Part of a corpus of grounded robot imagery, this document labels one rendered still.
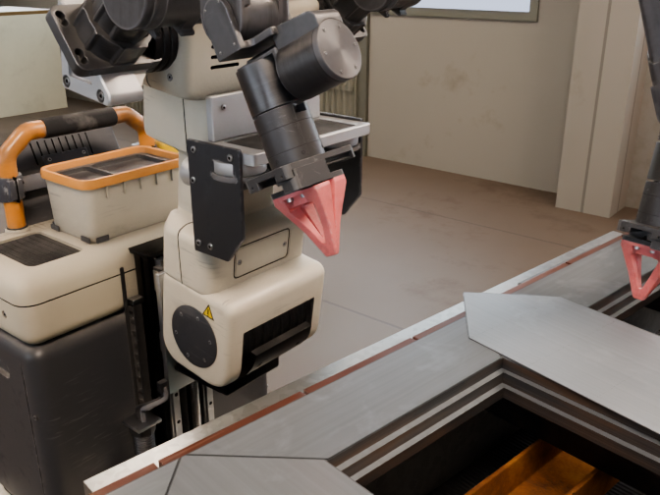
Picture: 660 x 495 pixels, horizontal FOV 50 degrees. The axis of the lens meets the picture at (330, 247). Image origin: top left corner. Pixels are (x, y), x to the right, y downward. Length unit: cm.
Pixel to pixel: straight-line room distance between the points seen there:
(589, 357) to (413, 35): 404
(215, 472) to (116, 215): 74
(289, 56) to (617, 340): 50
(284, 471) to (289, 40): 39
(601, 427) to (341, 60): 44
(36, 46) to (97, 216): 592
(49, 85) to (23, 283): 608
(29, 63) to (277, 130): 648
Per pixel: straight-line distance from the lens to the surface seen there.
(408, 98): 484
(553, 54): 435
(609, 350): 88
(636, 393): 81
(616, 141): 401
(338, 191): 71
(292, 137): 70
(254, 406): 104
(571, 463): 98
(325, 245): 72
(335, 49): 67
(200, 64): 98
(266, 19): 73
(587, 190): 411
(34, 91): 718
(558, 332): 90
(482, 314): 91
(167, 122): 109
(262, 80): 71
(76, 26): 91
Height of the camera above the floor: 126
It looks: 22 degrees down
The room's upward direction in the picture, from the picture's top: straight up
